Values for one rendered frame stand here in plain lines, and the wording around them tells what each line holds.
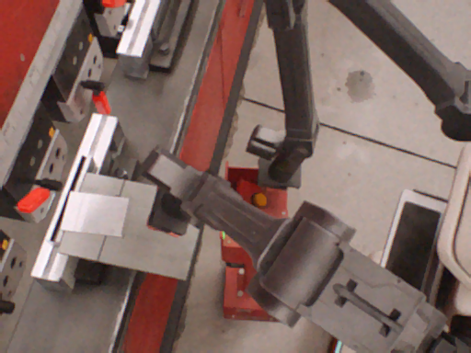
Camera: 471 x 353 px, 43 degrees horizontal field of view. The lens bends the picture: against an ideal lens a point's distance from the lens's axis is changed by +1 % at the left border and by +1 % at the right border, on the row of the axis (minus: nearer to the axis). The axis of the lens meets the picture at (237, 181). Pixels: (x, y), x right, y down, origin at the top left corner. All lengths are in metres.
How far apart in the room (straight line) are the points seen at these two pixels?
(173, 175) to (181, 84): 0.61
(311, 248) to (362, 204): 1.82
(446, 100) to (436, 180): 1.43
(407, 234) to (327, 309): 0.67
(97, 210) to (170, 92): 0.41
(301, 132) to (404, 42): 0.30
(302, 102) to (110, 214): 0.45
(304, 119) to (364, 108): 1.41
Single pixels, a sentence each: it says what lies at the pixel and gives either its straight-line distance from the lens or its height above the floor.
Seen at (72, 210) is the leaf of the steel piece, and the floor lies 1.00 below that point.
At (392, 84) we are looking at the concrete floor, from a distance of 2.65.
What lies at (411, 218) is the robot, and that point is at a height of 1.04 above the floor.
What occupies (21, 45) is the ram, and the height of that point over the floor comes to 1.45.
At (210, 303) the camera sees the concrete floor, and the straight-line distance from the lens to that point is 2.18.
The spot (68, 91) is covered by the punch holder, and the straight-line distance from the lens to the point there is 1.06.
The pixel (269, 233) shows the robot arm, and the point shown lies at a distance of 0.59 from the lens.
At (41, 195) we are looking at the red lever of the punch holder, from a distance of 0.95.
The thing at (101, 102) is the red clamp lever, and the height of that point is 1.20.
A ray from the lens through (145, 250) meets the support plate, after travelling 1.19.
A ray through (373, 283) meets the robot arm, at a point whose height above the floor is 1.60.
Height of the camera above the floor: 2.11
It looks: 64 degrees down
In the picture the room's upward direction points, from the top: 1 degrees counter-clockwise
